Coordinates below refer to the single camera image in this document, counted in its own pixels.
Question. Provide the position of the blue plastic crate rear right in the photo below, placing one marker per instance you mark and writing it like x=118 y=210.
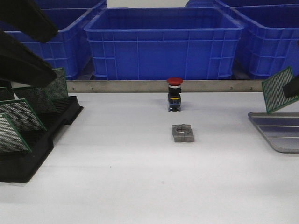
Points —
x=240 y=3

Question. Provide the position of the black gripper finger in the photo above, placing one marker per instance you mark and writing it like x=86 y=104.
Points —
x=28 y=17
x=18 y=64
x=291 y=89

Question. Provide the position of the red emergency stop button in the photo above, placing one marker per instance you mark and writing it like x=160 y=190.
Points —
x=174 y=90

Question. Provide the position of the green perforated circuit board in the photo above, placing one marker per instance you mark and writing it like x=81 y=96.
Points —
x=5 y=94
x=57 y=89
x=37 y=98
x=273 y=90
x=22 y=115
x=11 y=142

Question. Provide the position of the silver metal tray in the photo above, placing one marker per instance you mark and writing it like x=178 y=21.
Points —
x=279 y=129

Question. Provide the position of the black slotted board rack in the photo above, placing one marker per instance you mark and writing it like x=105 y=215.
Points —
x=21 y=167

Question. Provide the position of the blue plastic crate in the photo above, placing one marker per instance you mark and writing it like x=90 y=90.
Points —
x=269 y=41
x=159 y=43
x=240 y=3
x=70 y=4
x=69 y=49

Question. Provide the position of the steel shelf frame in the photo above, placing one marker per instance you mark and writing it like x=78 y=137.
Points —
x=239 y=83

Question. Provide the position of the grey metal clamp block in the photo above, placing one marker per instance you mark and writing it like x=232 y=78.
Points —
x=182 y=133

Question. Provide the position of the blue plastic crate rear left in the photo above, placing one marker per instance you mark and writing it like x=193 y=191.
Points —
x=70 y=4

